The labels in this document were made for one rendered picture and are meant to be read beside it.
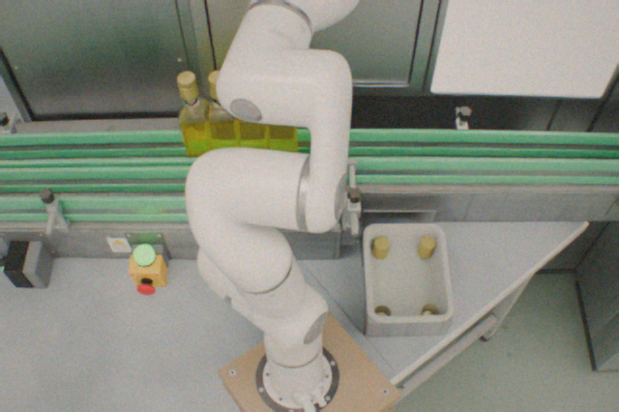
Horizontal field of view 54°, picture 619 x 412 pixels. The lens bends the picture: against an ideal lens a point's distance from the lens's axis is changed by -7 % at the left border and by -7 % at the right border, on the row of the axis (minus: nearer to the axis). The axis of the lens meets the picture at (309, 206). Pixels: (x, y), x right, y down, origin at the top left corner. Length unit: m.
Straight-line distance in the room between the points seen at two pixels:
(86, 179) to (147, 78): 0.26
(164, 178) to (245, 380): 0.44
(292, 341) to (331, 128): 0.39
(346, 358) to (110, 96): 0.78
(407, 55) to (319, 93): 0.69
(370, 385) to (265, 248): 0.53
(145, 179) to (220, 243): 0.66
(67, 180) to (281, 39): 0.81
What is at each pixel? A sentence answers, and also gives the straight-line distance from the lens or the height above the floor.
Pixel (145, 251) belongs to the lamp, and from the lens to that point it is 1.35.
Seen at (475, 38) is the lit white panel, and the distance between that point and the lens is 1.31.
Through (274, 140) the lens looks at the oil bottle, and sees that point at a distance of 1.27.
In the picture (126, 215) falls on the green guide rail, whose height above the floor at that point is 0.91.
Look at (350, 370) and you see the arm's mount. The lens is 1.22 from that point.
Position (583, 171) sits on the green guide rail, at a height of 0.93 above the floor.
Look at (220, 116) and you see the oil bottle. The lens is 1.23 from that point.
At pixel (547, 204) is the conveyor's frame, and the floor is 0.83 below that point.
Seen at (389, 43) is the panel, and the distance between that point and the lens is 1.30.
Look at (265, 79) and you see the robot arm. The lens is 0.67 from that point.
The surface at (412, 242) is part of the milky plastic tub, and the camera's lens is 1.42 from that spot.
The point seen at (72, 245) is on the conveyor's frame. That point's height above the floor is 0.81.
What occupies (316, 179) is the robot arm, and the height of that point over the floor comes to 1.46.
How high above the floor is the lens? 2.00
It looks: 57 degrees down
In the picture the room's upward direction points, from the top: straight up
